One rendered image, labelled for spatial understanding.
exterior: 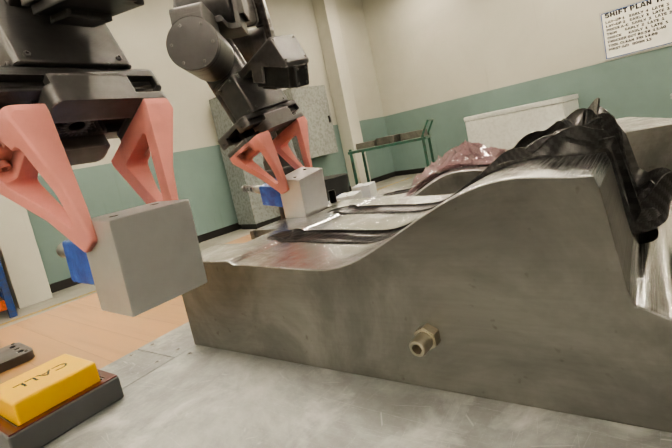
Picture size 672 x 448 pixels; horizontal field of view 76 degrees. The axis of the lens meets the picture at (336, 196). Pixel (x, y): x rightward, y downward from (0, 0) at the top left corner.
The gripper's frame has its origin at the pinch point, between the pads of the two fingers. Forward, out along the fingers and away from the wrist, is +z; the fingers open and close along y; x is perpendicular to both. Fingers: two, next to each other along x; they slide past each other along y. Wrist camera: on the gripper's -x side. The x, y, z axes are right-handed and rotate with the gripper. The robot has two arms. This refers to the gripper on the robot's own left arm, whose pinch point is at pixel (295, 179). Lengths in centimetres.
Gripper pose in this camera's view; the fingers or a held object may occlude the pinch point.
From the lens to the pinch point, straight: 56.3
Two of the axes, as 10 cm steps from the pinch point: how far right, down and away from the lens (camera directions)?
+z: 5.4, 8.4, 0.2
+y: 5.4, -3.7, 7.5
